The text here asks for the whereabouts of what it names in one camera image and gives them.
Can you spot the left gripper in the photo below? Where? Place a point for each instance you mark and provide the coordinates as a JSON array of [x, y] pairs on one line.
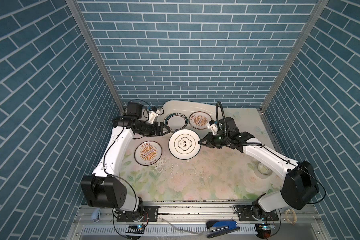
[[159, 132]]

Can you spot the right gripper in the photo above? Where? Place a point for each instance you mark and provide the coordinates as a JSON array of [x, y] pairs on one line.
[[209, 137]]

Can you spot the white plate black clover outline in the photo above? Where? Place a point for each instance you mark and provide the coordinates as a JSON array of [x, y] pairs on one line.
[[184, 144]]

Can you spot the orange sunburst plate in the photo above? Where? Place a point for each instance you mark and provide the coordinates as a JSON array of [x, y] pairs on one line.
[[199, 120], [148, 153]]

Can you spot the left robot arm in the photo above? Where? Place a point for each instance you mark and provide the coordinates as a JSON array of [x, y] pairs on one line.
[[104, 188]]

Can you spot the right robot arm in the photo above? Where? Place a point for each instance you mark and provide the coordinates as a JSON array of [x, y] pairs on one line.
[[300, 185]]

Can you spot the white plastic bin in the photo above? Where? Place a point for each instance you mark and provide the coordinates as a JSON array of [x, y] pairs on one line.
[[187, 108]]

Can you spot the clear tape roll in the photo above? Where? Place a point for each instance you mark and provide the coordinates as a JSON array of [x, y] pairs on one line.
[[262, 171]]

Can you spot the blue black stapler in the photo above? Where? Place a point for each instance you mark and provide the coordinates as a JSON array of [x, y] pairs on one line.
[[219, 228]]

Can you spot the left circuit board with LED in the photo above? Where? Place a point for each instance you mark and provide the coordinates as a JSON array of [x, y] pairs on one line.
[[135, 232]]

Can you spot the circuit board with led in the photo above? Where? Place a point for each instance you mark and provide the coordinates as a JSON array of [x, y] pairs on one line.
[[135, 232], [264, 231]]

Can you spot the right circuit board with LED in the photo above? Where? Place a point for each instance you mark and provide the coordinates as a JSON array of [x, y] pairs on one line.
[[264, 231]]

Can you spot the light blue small device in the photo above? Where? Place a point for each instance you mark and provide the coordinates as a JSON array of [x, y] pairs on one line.
[[95, 217]]

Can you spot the rubber band loop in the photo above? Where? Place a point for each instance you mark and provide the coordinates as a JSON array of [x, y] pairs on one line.
[[291, 216]]

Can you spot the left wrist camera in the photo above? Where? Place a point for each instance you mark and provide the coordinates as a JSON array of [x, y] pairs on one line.
[[154, 113]]

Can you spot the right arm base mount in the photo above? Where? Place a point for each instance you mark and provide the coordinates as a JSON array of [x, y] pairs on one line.
[[247, 213]]

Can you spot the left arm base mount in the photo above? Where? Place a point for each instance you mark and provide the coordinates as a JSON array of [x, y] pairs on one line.
[[147, 214]]

